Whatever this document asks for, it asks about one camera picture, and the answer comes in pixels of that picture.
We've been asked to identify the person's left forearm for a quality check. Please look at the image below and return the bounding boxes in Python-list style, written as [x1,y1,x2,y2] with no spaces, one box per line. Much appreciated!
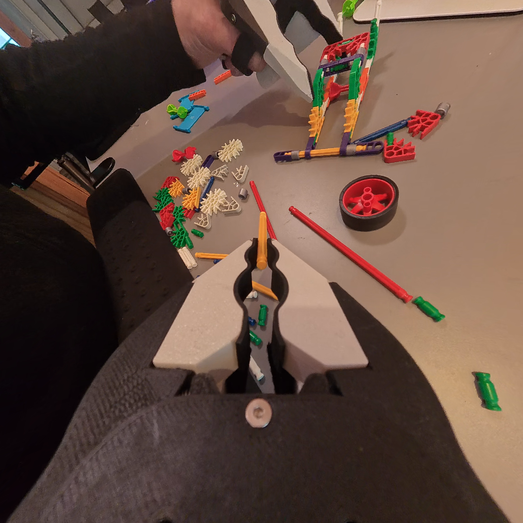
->
[0,0,207,184]

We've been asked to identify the long red rod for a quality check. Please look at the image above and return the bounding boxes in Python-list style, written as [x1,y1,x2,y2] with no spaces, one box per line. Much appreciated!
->
[289,206,413,304]
[249,181,278,240]

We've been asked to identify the black perforated foam strip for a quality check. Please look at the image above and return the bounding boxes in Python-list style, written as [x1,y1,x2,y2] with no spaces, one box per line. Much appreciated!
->
[87,168,194,344]

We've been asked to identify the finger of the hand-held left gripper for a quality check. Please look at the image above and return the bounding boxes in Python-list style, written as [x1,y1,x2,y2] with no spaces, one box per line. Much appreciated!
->
[274,0,345,44]
[241,0,315,103]

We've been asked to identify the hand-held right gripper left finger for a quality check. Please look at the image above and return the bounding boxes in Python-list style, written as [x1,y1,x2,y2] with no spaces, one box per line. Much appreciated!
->
[152,239,259,391]

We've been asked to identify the white tray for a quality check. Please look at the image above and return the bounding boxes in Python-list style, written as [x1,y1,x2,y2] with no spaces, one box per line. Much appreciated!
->
[352,0,523,22]

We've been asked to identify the multicoloured toy frame assembly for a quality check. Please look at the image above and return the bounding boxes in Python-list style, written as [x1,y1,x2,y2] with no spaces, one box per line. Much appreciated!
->
[304,18,381,154]

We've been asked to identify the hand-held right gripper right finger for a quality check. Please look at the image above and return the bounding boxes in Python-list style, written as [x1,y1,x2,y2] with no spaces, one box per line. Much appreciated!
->
[267,239,369,390]

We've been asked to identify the person's left hand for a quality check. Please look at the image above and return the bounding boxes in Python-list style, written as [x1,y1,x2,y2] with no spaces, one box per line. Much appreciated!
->
[172,0,268,76]

